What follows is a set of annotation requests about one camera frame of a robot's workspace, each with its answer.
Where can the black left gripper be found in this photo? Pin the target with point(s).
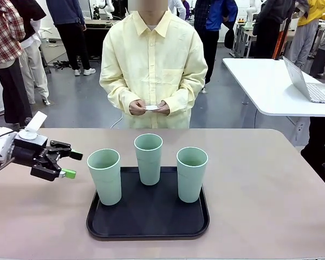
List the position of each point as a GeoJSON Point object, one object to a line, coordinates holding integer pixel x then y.
{"type": "Point", "coordinates": [29, 153]}

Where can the mint green cup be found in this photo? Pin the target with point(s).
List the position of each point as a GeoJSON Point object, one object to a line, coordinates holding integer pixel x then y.
{"type": "Point", "coordinates": [191, 184]}
{"type": "Point", "coordinates": [105, 184]}
{"type": "Point", "coordinates": [149, 168]}

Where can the white scalloped paper coaster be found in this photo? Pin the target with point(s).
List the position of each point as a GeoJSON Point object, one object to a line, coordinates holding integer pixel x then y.
{"type": "Point", "coordinates": [152, 107]}

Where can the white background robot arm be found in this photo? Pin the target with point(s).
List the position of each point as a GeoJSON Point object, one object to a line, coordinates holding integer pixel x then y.
{"type": "Point", "coordinates": [249, 13]}

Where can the person's right forearm yellow sleeve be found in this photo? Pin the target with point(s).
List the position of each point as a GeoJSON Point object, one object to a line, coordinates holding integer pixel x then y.
{"type": "Point", "coordinates": [116, 101]}

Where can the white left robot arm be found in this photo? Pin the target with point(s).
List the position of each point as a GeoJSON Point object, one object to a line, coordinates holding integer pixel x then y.
{"type": "Point", "coordinates": [0, 138]}

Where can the person's left forearm yellow sleeve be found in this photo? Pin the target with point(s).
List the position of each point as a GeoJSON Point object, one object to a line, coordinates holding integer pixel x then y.
{"type": "Point", "coordinates": [184, 100]}

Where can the person's right hand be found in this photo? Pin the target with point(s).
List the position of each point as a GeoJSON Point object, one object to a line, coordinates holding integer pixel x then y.
{"type": "Point", "coordinates": [136, 108]}

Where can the person's left hand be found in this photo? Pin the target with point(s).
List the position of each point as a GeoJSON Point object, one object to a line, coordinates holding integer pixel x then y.
{"type": "Point", "coordinates": [165, 108]}

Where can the silver laptop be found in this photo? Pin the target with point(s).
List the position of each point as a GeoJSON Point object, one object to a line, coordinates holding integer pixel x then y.
{"type": "Point", "coordinates": [295, 75]}

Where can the person in beige trousers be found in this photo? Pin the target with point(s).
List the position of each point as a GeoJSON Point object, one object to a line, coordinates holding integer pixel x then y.
{"type": "Point", "coordinates": [35, 67]}

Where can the black clutter on floor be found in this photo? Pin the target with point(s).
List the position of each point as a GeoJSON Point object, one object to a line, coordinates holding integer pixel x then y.
{"type": "Point", "coordinates": [61, 64]}

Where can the white table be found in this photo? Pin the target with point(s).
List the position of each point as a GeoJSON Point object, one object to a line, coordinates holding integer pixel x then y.
{"type": "Point", "coordinates": [260, 81]}

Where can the black plastic tray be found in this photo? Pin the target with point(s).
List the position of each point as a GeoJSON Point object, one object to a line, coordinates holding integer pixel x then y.
{"type": "Point", "coordinates": [151, 214]}

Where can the black background desk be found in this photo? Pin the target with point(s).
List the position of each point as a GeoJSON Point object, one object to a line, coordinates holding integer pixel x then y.
{"type": "Point", "coordinates": [97, 38]}

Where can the person in yellow jacket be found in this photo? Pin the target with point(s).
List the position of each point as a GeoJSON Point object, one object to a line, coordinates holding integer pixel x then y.
{"type": "Point", "coordinates": [314, 13]}

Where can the person in red plaid shirt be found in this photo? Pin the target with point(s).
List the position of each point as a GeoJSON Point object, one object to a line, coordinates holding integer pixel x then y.
{"type": "Point", "coordinates": [2, 32]}

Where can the person in dark grey jacket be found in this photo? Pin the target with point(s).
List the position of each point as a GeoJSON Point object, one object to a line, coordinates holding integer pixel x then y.
{"type": "Point", "coordinates": [270, 21]}

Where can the person in yellow shirt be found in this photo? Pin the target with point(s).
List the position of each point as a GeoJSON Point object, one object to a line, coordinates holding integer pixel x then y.
{"type": "Point", "coordinates": [151, 54]}

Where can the grey background desk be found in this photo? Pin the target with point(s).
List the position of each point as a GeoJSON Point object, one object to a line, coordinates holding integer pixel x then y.
{"type": "Point", "coordinates": [243, 35]}

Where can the person with white sneakers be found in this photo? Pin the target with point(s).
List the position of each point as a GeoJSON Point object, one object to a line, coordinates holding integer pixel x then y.
{"type": "Point", "coordinates": [67, 16]}

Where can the black bag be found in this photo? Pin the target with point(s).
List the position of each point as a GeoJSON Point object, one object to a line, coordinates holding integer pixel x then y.
{"type": "Point", "coordinates": [229, 39]}

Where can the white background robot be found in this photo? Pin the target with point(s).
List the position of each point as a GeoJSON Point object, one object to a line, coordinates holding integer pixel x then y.
{"type": "Point", "coordinates": [108, 8]}

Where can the person in blue jacket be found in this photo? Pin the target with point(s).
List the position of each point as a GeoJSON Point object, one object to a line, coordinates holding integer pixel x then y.
{"type": "Point", "coordinates": [216, 16]}

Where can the person in white shirt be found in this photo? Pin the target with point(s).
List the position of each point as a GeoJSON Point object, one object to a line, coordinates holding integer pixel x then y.
{"type": "Point", "coordinates": [177, 6]}

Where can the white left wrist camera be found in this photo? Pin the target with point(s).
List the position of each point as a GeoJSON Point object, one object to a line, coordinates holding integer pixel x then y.
{"type": "Point", "coordinates": [36, 122]}

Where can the orange and black post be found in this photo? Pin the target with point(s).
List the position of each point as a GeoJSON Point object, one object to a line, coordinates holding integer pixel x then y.
{"type": "Point", "coordinates": [279, 40]}

